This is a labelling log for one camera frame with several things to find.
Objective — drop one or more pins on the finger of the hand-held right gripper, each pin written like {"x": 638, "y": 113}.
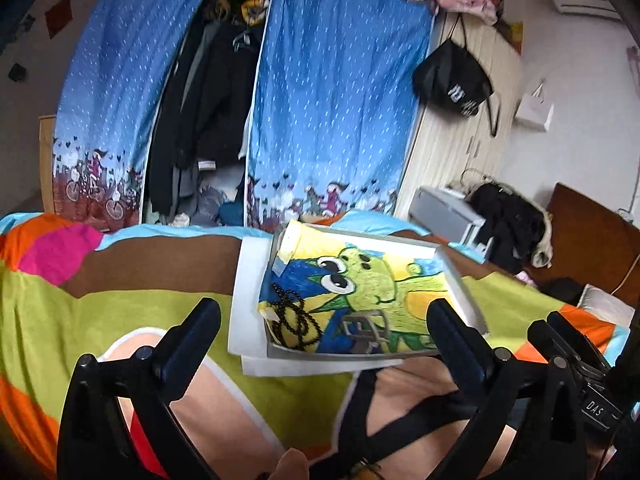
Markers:
{"x": 575, "y": 335}
{"x": 547, "y": 340}

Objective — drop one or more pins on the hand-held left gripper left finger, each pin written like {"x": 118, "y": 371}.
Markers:
{"x": 186, "y": 355}

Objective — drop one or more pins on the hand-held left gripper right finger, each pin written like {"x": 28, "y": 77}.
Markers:
{"x": 457, "y": 350}

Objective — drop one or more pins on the grey shallow box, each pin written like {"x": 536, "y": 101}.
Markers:
{"x": 460, "y": 280}

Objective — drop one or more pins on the white pillow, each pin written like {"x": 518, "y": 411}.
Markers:
{"x": 607, "y": 302}

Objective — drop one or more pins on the white paper sheet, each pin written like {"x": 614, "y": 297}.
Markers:
{"x": 247, "y": 300}

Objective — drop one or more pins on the wooden headboard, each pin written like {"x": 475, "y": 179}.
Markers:
{"x": 590, "y": 240}

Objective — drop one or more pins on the cartoon dinosaur printed cloth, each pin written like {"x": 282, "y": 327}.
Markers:
{"x": 380, "y": 285}

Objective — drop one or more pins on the black fur-trimmed jacket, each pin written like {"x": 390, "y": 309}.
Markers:
{"x": 510, "y": 225}

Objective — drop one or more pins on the colourful printed blanket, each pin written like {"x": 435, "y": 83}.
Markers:
{"x": 50, "y": 320}

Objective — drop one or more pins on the grey storage box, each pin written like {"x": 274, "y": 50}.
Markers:
{"x": 440, "y": 210}

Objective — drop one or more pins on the cream wardrobe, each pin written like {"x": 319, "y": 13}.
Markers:
{"x": 450, "y": 155}

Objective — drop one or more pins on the white paper bag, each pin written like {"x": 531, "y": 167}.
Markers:
{"x": 534, "y": 107}

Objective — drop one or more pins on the light wooden furniture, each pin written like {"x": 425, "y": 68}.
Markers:
{"x": 47, "y": 165}

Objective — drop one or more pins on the hanging dark clothes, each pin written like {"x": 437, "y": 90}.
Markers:
{"x": 215, "y": 90}

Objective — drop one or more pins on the blue printed wardrobe curtain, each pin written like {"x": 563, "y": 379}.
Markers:
{"x": 340, "y": 100}
{"x": 115, "y": 85}

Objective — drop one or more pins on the small wall picture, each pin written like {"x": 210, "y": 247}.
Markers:
{"x": 22, "y": 23}
{"x": 17, "y": 71}

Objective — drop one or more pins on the red wall sticker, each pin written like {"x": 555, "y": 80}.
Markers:
{"x": 59, "y": 16}

